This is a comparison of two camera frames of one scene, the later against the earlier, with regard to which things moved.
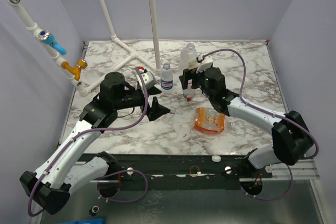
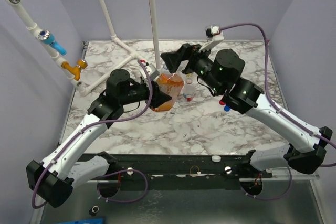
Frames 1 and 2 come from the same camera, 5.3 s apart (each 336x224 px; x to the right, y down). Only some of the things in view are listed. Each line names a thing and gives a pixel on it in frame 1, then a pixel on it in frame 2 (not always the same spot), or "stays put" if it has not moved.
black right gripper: (191, 76) -> (187, 57)
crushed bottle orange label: (209, 120) -> (171, 84)
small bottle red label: (188, 94) stays put
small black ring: (95, 209) stays put
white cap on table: (216, 158) stays put
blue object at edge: (91, 221) stays put
